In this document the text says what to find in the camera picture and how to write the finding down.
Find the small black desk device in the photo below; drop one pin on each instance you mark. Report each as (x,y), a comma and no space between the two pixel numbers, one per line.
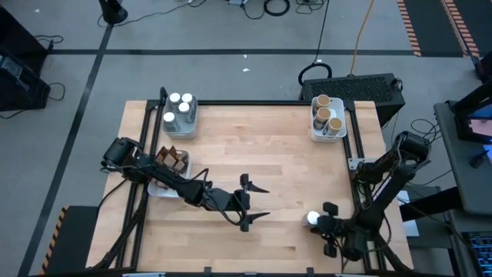
(478,158)

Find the white plastic bin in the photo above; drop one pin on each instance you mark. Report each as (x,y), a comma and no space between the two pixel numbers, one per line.
(342,107)
(163,191)
(180,127)

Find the black equipment case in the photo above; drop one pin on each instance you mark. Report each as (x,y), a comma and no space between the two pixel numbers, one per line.
(19,34)
(23,88)

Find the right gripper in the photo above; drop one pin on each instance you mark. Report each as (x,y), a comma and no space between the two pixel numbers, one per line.
(333,227)

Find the black computer monitor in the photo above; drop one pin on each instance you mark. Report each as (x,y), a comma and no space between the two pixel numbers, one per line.
(480,127)

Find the tan lid spice jar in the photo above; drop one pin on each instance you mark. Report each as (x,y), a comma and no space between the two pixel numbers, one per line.
(334,124)
(323,101)
(323,114)

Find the backlit keyboard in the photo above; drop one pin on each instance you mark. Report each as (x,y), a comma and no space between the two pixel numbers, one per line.
(480,250)

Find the black hazard-striped mat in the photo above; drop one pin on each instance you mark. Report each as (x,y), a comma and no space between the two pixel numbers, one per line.
(73,238)
(430,27)

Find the black floor stand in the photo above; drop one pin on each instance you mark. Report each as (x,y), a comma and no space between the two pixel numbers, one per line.
(113,13)

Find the grey side table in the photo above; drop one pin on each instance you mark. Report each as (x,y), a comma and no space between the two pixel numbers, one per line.
(461,181)

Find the black computer case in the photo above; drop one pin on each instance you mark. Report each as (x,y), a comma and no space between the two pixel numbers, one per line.
(353,86)

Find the silver aluminium extrusion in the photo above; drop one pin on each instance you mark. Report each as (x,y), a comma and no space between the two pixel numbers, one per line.
(144,274)

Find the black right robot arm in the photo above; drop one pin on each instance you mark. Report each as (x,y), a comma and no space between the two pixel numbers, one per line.
(388,184)

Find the brown seasoning packet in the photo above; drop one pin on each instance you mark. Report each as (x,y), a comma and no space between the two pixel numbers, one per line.
(181,164)
(169,164)
(161,155)
(171,154)

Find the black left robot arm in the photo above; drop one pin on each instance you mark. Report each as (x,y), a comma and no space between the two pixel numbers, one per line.
(169,179)

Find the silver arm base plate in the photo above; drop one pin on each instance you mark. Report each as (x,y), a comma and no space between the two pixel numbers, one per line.
(354,163)

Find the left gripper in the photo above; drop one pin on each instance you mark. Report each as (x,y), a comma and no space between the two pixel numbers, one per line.
(232,201)

